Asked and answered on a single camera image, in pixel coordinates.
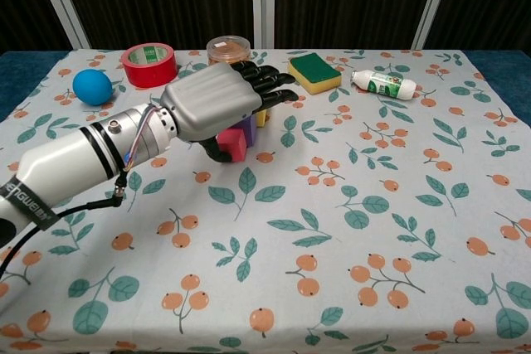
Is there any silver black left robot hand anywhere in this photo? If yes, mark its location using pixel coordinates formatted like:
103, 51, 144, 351
158, 59, 300, 164

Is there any purple cube block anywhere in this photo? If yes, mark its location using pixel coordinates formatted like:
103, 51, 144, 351
236, 115, 257, 148

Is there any small pink foam cube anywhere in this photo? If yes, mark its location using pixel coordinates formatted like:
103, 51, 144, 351
217, 128, 246, 163

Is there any clear jar with brown contents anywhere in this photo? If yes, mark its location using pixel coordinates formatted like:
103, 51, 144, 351
206, 36, 253, 67

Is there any red tape roll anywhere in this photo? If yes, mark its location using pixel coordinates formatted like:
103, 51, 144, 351
121, 42, 178, 89

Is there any green and yellow sponge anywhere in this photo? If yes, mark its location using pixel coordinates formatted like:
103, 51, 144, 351
288, 52, 343, 95

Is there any blue ball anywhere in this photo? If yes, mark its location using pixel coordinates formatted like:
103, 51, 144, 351
72, 68, 114, 106

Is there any small white bottle green label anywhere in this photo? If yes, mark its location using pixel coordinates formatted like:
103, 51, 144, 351
351, 69, 417, 102

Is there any floral fruit print tablecloth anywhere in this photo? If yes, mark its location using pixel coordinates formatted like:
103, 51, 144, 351
0, 49, 531, 354

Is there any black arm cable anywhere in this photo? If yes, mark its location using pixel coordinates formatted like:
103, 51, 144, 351
0, 175, 128, 283

